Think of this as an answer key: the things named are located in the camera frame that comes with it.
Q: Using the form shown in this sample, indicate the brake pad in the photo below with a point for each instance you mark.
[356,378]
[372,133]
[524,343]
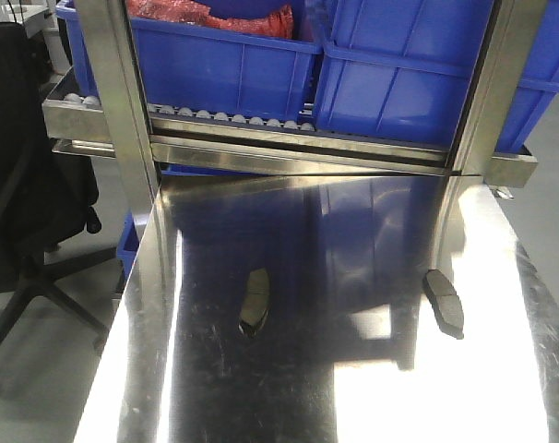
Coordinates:
[445,302]
[255,306]

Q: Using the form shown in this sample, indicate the lower blue bin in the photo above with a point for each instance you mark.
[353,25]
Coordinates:
[128,244]

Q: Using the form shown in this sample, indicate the left blue plastic bin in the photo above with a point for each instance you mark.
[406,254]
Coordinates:
[189,66]

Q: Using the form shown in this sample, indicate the blue plastic bin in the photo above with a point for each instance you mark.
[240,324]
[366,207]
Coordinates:
[189,66]
[401,70]

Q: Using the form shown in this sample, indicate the right blue plastic bin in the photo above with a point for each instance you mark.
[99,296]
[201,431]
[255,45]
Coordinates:
[401,70]

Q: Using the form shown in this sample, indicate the red bubble wrap bag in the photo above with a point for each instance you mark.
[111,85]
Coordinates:
[277,24]

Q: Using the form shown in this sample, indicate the stainless steel roller rack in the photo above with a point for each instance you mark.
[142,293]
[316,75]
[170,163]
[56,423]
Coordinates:
[123,128]

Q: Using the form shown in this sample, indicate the black office chair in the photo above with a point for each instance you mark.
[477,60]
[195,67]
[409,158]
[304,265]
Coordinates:
[43,200]

